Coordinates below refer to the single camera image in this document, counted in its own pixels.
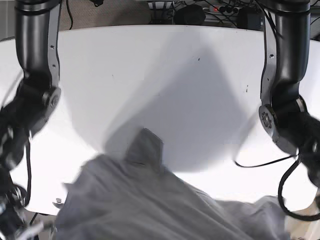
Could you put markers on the grey T-shirt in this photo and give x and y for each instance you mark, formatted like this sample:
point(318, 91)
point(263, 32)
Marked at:
point(138, 198)

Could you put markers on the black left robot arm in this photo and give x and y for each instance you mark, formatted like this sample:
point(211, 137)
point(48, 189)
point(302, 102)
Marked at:
point(283, 112)

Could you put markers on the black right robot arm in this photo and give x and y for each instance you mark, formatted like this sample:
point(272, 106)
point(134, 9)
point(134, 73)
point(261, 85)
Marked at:
point(36, 98)

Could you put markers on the left chrome table grommet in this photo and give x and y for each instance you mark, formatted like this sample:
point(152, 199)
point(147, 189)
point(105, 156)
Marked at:
point(58, 203)

